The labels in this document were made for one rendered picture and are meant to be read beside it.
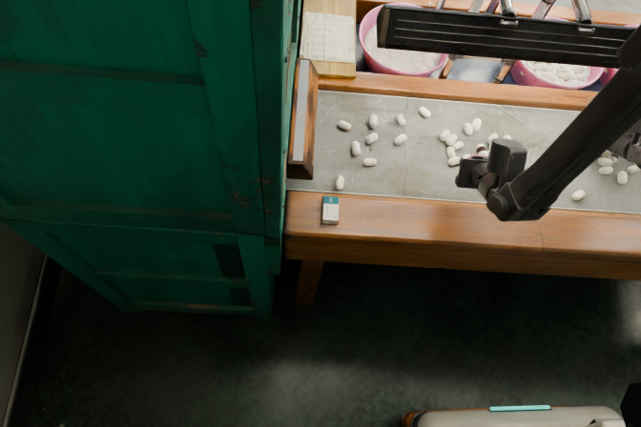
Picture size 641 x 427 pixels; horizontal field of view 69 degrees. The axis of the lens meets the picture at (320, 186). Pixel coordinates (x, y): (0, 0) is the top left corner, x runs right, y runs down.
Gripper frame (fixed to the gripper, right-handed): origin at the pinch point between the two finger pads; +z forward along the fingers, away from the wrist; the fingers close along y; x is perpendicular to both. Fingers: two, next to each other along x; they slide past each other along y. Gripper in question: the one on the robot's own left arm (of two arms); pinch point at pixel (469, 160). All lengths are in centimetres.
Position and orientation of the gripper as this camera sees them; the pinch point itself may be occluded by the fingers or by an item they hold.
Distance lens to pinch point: 113.4
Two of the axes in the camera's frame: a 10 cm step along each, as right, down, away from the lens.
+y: -10.0, -0.7, -0.5
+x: -0.9, 9.2, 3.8
